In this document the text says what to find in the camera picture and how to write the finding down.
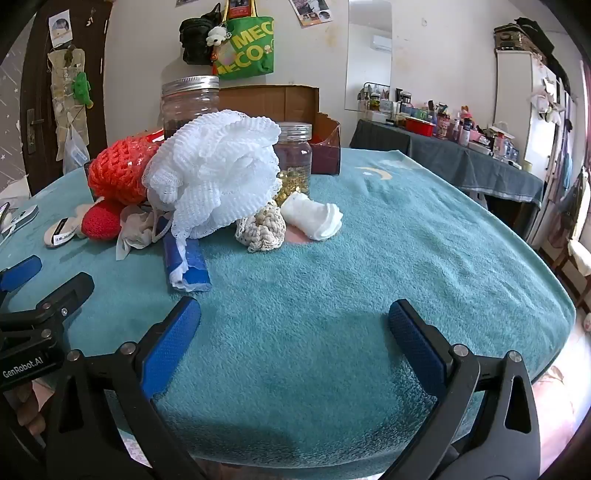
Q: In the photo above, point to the black hanging bag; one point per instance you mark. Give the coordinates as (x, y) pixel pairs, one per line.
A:
(194, 41)

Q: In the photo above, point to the cream crochet scrunchie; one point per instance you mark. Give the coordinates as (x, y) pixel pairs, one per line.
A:
(261, 226)

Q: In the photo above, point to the large glass jar metal lid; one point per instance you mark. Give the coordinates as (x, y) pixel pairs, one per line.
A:
(189, 108)

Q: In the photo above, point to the red fuzzy pad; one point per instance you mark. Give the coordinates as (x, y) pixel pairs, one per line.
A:
(99, 221)

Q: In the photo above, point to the patterned suitcase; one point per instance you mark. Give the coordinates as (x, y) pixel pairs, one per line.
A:
(517, 37)

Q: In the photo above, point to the blue and white cloth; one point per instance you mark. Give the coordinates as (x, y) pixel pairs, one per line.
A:
(191, 267)

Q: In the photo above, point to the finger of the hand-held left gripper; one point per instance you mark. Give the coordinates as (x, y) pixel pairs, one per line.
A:
(69, 295)
(21, 272)

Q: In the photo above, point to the wall mirror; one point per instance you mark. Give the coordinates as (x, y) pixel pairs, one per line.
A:
(367, 69)

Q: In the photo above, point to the beige hanging organizer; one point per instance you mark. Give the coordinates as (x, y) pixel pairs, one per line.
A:
(62, 92)

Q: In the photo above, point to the white tissue sheet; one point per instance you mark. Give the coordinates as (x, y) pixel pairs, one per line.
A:
(134, 230)

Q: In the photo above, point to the dark brown door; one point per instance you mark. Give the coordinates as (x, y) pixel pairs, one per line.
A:
(37, 152)

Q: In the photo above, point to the red plastic container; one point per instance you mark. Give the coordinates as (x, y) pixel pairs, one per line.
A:
(420, 125)

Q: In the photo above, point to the beige powder puff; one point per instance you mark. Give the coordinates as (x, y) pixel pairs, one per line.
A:
(57, 233)

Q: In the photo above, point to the white wardrobe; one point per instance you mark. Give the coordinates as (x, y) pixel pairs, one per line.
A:
(512, 92)

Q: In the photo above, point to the black clothing pile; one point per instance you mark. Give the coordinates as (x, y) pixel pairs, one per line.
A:
(535, 30)

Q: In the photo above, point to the row of cosmetic bottles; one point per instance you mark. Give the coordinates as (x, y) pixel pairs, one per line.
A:
(461, 124)

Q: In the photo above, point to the black and white gadget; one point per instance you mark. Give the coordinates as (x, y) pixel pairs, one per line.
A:
(11, 217)

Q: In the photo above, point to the green tote bag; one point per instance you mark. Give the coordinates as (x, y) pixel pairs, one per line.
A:
(249, 50)

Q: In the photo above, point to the cardboard box red inside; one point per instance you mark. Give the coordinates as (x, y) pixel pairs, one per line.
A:
(277, 104)

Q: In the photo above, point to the wooden chair with cushion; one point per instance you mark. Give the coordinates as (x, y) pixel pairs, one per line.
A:
(579, 251)

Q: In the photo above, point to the clear plastic bag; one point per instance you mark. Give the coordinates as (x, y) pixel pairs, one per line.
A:
(74, 147)

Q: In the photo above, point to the photo card on door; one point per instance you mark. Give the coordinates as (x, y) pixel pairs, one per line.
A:
(60, 27)

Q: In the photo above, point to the white mesh bath loofah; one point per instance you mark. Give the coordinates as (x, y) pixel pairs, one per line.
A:
(217, 170)

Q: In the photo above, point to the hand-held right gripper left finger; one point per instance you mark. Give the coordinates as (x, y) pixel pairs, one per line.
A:
(171, 350)

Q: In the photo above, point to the green plush toy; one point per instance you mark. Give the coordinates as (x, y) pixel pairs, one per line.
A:
(82, 87)

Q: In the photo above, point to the orange-red foam net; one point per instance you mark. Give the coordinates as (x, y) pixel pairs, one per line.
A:
(120, 170)

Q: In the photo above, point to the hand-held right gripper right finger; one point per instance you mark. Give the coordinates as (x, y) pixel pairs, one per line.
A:
(415, 346)

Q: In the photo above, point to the wall photo prints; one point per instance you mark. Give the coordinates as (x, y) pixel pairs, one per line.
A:
(309, 10)

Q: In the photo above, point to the small jar of gold bits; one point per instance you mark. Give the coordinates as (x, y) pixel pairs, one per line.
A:
(295, 157)

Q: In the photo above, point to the person's left hand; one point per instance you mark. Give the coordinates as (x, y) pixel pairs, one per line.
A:
(27, 408)

